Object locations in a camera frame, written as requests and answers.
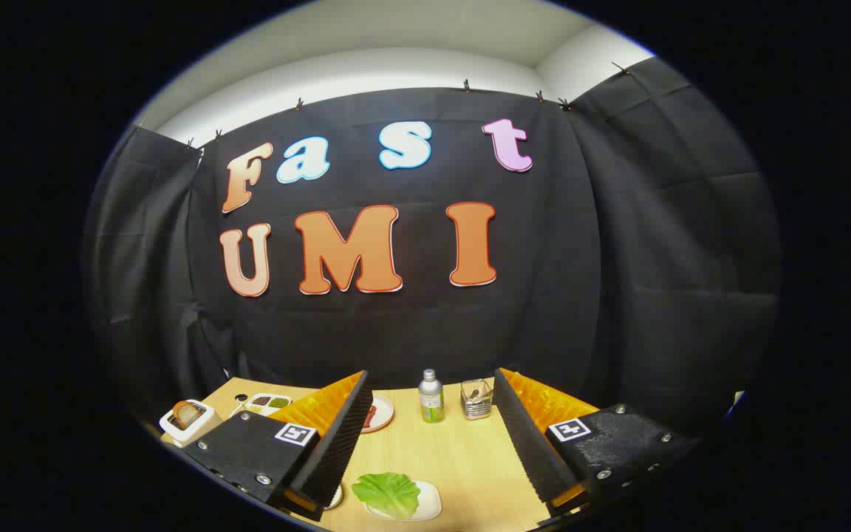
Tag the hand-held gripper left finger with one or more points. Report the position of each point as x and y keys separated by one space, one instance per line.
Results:
x=337 y=436

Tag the white round plate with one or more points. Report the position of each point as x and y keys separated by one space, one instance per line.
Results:
x=334 y=499

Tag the pink round plate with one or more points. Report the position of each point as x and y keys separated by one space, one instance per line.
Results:
x=385 y=414

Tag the green lettuce leaf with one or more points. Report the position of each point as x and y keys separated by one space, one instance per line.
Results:
x=388 y=493

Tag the silver bottle with green label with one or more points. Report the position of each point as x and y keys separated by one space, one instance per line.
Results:
x=431 y=403

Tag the toast bread slice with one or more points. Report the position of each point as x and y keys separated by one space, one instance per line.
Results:
x=188 y=414

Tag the brown meat slice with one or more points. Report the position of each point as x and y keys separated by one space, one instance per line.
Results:
x=370 y=417

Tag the white divided tray with beans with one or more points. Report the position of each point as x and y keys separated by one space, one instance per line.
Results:
x=267 y=404

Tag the white square plate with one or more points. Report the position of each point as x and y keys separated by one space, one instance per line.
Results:
x=429 y=502

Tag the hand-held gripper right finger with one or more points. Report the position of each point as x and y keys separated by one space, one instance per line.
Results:
x=532 y=443

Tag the white toaster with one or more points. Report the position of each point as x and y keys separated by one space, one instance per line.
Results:
x=200 y=432

